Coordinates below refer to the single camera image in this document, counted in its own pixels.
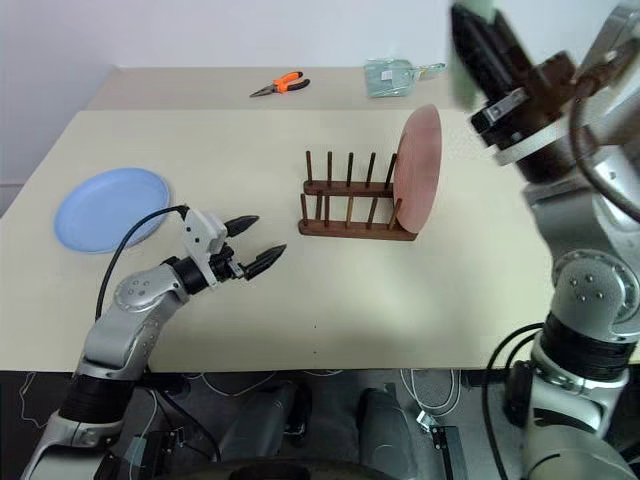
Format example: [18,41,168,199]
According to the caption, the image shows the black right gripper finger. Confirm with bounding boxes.
[450,4,517,101]
[492,7,540,72]

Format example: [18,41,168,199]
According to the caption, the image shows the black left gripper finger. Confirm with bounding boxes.
[223,215,261,238]
[244,243,288,281]

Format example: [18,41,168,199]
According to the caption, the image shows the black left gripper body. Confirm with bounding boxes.
[208,243,251,287]

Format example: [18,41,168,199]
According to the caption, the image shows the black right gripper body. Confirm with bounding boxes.
[468,48,582,147]

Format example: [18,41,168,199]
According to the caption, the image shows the wooden dish rack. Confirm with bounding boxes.
[297,148,418,243]

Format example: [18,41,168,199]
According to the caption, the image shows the clear plastic bag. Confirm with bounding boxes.
[363,57,448,100]

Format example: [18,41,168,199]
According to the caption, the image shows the pink plate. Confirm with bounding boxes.
[390,103,444,235]

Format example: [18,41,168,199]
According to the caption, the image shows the blue plate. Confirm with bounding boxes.
[53,167,174,256]

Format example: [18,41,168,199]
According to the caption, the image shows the dark grey rounded shape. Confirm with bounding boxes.
[218,383,312,469]
[356,387,419,480]

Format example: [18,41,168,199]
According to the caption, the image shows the black box with clip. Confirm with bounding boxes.
[416,410,470,480]

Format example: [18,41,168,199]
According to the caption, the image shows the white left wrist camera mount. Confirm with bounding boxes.
[180,207,228,291]

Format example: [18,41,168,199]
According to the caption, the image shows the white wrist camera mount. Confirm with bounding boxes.
[180,207,228,291]
[492,110,574,167]

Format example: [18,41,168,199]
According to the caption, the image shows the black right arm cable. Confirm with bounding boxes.
[568,92,640,224]

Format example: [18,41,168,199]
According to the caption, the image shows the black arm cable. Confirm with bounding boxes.
[568,92,640,224]
[94,204,190,323]

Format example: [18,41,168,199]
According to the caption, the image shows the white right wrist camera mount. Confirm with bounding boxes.
[492,110,574,167]

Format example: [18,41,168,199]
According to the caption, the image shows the white tangled wire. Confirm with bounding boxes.
[197,369,346,399]

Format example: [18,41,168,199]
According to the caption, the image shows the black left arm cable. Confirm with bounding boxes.
[94,204,190,323]

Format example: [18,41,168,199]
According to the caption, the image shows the orange handled pliers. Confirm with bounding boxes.
[248,70,312,99]

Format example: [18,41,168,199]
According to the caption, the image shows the white wire loop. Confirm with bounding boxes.
[398,368,464,419]

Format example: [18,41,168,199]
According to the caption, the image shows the black cable under table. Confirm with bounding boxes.
[484,322,547,480]

